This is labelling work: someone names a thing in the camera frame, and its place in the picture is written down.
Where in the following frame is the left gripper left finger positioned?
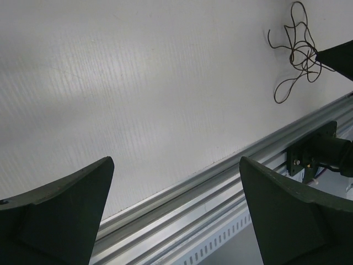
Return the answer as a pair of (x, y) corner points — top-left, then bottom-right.
(1, 157), (114, 264)

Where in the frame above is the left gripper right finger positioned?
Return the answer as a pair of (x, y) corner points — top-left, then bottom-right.
(239, 157), (352, 264)

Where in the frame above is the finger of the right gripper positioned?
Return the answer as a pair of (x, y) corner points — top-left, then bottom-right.
(316, 40), (353, 81)

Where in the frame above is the slotted white cable duct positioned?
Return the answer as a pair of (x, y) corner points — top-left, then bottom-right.
(170, 208), (252, 265)

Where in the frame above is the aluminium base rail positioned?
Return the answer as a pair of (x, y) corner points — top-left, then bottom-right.
(90, 94), (352, 264)

